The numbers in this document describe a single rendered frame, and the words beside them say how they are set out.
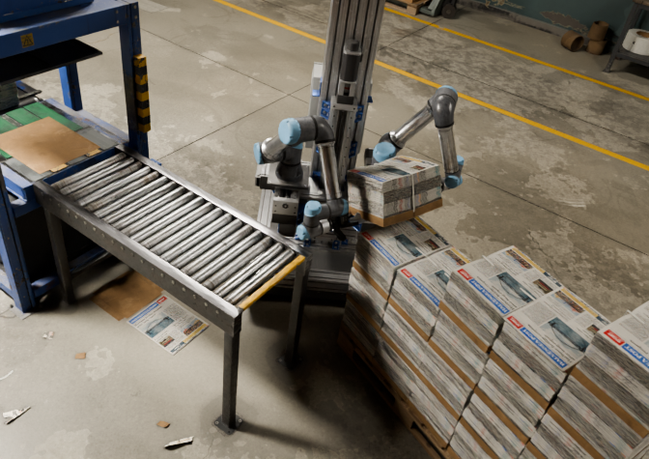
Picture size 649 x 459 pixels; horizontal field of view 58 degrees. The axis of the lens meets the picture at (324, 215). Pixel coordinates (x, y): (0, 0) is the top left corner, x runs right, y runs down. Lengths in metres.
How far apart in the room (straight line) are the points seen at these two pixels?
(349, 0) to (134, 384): 2.19
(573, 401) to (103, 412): 2.13
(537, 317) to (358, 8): 1.63
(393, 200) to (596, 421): 1.25
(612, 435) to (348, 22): 2.07
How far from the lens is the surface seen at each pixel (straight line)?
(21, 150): 3.55
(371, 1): 2.98
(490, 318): 2.42
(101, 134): 3.61
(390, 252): 2.83
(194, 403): 3.19
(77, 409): 3.26
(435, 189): 2.97
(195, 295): 2.58
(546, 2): 9.11
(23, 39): 3.00
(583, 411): 2.32
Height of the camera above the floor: 2.64
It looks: 38 degrees down
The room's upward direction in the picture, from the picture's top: 9 degrees clockwise
